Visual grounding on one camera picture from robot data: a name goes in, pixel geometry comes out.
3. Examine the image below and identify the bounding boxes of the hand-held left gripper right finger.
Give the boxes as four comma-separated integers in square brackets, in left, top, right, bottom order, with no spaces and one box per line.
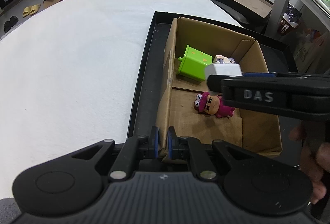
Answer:
[167,126,274,180]

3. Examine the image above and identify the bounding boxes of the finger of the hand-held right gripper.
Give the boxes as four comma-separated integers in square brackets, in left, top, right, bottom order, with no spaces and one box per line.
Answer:
[206,74,330,97]
[242,72,330,80]

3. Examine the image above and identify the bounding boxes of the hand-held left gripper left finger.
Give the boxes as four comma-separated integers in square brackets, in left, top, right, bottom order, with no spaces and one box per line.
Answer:
[60,126,160,180]

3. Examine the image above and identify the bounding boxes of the white charger cube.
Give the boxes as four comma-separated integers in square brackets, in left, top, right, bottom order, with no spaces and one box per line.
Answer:
[204,63,243,78]

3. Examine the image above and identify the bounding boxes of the pink hooded figurine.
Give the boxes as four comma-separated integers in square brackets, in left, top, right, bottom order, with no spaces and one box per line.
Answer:
[193,92,236,119]

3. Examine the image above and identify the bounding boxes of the block-headed pink white figurine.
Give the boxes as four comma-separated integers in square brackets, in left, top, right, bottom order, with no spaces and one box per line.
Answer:
[214,54,237,65]

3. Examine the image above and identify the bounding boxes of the green house-shaped toy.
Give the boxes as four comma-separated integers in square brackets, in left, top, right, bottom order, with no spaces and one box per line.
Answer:
[176,45,213,82]

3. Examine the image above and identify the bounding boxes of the brown cardboard box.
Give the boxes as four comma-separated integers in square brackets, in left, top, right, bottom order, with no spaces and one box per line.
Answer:
[156,16,283,160]

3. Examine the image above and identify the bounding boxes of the black tray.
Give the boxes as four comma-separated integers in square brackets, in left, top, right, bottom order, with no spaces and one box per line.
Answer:
[127,11,299,142]

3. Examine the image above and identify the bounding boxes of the person's right hand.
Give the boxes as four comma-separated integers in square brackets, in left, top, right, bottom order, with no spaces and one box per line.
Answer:
[290,128,330,204]

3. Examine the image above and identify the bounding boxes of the white tote bag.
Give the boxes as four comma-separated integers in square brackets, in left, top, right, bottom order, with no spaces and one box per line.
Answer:
[296,30,330,73]

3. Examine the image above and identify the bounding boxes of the red basket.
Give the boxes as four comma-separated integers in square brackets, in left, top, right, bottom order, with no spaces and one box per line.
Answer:
[278,14,301,37]

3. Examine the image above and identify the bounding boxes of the person's grey trouser leg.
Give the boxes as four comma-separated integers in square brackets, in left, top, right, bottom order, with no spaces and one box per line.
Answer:
[0,198,22,224]

